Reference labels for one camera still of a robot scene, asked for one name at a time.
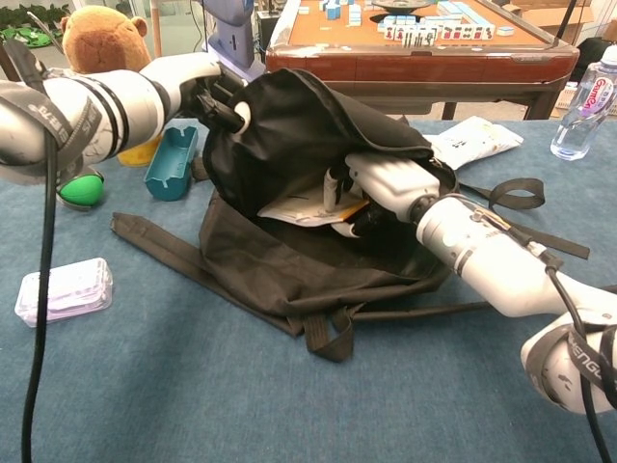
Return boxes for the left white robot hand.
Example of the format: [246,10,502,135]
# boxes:
[139,51,252,134]

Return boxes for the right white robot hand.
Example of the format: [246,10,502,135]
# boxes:
[323,152,443,238]

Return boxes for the yellow white notebook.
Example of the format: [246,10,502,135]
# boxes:
[256,185,372,228]

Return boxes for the black backpack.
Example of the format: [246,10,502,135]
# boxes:
[111,67,592,364]

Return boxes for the wooden pole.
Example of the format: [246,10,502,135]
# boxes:
[150,0,165,57]

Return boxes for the brown capybara plush toy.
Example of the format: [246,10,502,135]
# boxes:
[60,5,153,76]

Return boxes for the white snack packet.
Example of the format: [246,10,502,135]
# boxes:
[423,116,524,171]

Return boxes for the teal plastic tray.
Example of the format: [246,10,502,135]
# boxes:
[144,125,200,203]

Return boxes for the yellow cup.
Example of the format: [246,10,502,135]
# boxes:
[117,134,163,168]

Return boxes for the brown mahjong table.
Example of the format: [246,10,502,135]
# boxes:
[264,0,581,121]

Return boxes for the upright mahjong tile row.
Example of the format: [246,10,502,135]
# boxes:
[402,27,438,48]

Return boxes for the blue-backed mahjong tile stack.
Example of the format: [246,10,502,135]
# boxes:
[323,0,363,26]

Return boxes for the short blue-backed mahjong tile row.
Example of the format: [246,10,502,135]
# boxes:
[378,14,420,28]

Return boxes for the green ball black band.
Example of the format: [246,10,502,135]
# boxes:
[56,171,105,211]

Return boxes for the long face-up mahjong tile row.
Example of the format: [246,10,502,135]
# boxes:
[436,24,496,41]

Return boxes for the green artificial foliage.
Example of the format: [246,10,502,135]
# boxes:
[0,4,71,52]

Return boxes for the long blue-backed mahjong tile row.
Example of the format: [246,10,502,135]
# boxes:
[436,1,483,25]

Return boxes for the clear water bottle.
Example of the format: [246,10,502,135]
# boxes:
[550,45,617,162]

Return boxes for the black bag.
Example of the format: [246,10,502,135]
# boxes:
[576,37,617,83]

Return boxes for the black tripod stand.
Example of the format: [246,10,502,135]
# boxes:
[558,0,577,40]

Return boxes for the clear plastic box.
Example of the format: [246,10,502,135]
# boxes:
[13,257,115,329]

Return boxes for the blue felt table cover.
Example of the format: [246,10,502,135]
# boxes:
[0,118,617,463]

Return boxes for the blue-grey machine pedestal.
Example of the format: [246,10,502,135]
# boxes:
[195,0,274,83]

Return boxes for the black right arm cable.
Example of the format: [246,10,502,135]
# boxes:
[544,262,613,463]

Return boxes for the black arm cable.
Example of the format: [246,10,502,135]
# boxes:
[21,120,59,463]
[544,262,613,463]

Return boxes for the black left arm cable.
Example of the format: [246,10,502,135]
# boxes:
[21,120,59,463]

